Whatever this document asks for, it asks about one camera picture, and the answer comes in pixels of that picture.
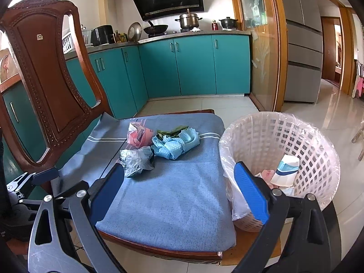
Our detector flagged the steel cooking pot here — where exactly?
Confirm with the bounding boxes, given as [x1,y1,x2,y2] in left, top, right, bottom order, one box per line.
[174,8,203,30]

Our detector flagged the brown wooden door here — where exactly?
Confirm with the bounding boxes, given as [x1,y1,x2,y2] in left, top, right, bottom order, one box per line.
[321,17,342,86]

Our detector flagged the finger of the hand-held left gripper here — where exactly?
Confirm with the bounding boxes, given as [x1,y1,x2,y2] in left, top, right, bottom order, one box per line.
[10,195,44,219]
[5,167,60,197]

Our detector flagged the pink garment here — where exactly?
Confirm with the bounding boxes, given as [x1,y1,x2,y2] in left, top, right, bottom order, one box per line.
[354,75,364,99]

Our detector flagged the black air fryer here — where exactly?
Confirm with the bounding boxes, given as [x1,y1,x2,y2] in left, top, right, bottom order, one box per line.
[91,25,114,46]

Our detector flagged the steel pot lid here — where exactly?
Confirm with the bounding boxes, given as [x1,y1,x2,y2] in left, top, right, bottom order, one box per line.
[127,22,143,43]

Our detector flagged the pink plastic package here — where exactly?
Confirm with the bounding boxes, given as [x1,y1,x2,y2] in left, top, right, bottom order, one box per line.
[254,169,275,188]

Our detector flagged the white dish rack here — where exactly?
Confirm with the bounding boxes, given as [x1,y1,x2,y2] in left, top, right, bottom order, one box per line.
[62,30,93,54]

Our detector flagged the green wrapper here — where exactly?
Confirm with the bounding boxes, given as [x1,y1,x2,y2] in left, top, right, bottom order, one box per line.
[156,125,190,139]

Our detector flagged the blue striped seat cushion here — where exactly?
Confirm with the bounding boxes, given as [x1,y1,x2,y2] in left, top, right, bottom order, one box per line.
[51,112,237,253]

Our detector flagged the white lattice plastic basket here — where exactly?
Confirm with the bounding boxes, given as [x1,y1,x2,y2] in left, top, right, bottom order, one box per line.
[219,111,341,232]

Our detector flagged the wooden stool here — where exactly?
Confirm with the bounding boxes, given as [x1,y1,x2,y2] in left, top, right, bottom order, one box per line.
[223,199,342,273]

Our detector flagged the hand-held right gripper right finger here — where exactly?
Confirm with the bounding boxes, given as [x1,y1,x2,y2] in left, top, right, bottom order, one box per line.
[227,162,332,273]

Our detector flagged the pink clear plastic bag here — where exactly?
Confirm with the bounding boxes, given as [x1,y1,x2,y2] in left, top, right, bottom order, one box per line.
[126,121,156,149]

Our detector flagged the teal kitchen cabinets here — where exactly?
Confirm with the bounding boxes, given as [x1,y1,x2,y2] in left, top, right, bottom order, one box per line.
[0,33,252,171]

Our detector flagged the blue wipe cloth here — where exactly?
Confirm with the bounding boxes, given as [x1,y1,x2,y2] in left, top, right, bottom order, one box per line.
[150,127,200,160]

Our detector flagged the grey-green plastic bag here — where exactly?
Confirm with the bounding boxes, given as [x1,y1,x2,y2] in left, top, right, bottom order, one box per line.
[119,146,155,178]

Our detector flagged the wooden framed glass door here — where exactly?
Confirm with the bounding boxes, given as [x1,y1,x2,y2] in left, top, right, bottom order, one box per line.
[227,0,286,112]

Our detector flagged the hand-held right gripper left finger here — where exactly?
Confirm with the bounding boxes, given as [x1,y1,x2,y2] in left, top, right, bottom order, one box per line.
[28,163,127,273]

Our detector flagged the carved wooden chair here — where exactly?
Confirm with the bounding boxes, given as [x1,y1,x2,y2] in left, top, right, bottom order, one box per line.
[0,0,236,262]

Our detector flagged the clear plastic basket liner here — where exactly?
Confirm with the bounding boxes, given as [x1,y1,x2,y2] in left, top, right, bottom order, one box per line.
[218,111,341,222]

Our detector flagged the grey refrigerator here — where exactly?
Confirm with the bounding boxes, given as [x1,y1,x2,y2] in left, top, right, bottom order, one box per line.
[277,0,323,104]

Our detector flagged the white paper cup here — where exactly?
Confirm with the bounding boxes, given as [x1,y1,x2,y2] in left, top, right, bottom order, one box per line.
[270,154,300,190]

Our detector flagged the black casserole pot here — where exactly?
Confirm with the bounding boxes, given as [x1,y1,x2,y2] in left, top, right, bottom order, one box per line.
[218,17,239,30]

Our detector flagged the black wok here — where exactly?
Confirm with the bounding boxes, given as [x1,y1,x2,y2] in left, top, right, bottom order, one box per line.
[143,20,169,35]

